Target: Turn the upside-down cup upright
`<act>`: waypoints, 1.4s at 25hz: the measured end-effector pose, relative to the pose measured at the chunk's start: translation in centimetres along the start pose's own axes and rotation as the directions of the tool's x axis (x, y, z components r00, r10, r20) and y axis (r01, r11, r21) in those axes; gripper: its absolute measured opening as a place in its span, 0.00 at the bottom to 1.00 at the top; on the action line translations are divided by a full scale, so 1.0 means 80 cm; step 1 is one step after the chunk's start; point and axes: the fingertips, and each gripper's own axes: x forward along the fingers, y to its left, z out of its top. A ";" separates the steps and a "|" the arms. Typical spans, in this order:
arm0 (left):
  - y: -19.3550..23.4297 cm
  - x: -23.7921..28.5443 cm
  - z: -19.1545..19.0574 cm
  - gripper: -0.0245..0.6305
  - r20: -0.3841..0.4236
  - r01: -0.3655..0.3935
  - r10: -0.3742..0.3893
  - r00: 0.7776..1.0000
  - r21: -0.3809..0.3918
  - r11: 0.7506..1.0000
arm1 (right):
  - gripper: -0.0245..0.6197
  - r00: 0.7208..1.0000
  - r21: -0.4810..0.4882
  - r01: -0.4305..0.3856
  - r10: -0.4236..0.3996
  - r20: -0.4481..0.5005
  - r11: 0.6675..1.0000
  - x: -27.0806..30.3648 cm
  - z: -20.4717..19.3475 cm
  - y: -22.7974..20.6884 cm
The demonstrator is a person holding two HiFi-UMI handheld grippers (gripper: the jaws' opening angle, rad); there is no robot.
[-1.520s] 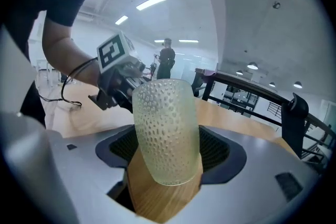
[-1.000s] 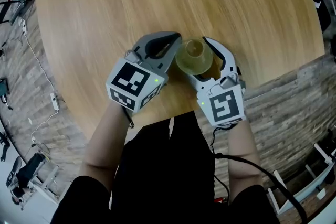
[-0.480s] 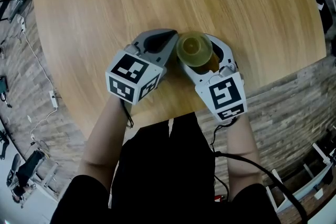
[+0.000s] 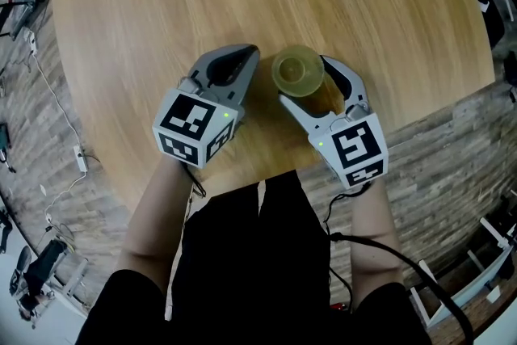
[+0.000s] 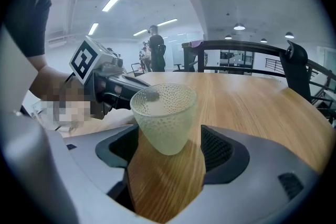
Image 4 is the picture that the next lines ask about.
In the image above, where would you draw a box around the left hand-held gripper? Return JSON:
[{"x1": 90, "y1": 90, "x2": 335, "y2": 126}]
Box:
[{"x1": 151, "y1": 44, "x2": 262, "y2": 169}]

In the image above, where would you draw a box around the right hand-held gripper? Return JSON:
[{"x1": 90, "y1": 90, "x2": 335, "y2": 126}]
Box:
[{"x1": 277, "y1": 54, "x2": 390, "y2": 191}]

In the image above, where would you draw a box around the translucent yellow plastic cup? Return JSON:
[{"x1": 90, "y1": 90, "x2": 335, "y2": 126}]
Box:
[{"x1": 271, "y1": 44, "x2": 326, "y2": 98}]

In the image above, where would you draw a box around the person's left forearm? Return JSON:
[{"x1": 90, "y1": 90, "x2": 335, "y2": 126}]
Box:
[{"x1": 116, "y1": 156, "x2": 195, "y2": 297}]

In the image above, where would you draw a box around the person's right forearm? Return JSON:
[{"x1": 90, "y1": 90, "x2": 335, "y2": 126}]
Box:
[{"x1": 347, "y1": 179, "x2": 406, "y2": 313}]

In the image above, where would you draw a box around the white power strip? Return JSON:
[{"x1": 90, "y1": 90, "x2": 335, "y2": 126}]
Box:
[
  {"x1": 73, "y1": 145, "x2": 88, "y2": 174},
  {"x1": 24, "y1": 29, "x2": 39, "y2": 53}
]

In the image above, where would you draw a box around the person's black clothing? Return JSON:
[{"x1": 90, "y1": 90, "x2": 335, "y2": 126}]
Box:
[{"x1": 74, "y1": 169, "x2": 434, "y2": 345}]

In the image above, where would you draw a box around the green power tool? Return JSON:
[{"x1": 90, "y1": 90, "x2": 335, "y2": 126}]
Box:
[{"x1": 0, "y1": 124, "x2": 18, "y2": 174}]

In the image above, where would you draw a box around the white floor cable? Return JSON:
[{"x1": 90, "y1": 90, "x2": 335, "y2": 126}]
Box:
[
  {"x1": 30, "y1": 48, "x2": 82, "y2": 149},
  {"x1": 44, "y1": 171, "x2": 88, "y2": 224}
]

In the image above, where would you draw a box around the thick black cable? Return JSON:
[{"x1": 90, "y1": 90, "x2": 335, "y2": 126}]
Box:
[{"x1": 322, "y1": 181, "x2": 474, "y2": 345}]

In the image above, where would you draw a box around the white metal frame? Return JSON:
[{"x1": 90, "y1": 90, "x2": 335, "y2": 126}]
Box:
[{"x1": 409, "y1": 213, "x2": 517, "y2": 329}]

